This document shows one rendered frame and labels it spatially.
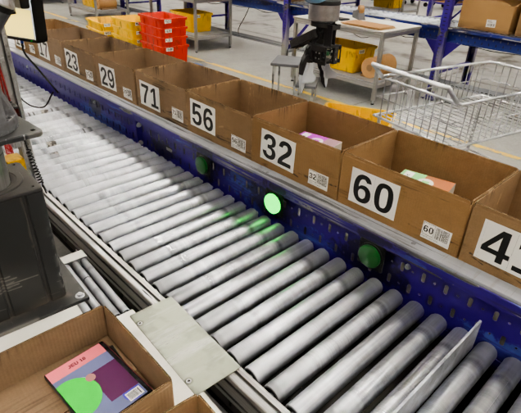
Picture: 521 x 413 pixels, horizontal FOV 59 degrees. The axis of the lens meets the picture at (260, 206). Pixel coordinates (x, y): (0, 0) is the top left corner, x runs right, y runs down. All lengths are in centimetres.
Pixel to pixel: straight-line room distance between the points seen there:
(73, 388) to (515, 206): 123
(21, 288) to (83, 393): 34
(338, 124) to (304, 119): 16
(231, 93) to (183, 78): 39
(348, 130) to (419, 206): 54
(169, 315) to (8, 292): 38
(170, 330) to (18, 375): 33
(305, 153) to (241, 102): 70
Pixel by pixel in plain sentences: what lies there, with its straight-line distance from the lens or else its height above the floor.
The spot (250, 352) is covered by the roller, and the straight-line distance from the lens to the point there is 114.
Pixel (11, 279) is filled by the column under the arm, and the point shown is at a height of 87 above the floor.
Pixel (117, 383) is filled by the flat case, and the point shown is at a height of 78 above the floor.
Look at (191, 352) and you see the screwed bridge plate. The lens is 113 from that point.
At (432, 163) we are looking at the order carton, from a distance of 158.
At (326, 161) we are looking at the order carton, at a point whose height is 100.
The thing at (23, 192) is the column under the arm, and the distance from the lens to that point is 116.
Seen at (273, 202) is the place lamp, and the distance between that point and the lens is 154.
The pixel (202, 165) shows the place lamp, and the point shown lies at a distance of 180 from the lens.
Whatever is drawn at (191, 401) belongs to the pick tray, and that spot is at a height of 84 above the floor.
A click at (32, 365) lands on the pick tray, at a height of 78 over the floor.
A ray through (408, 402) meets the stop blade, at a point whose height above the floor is 80.
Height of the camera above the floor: 158
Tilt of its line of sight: 30 degrees down
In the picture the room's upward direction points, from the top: 2 degrees clockwise
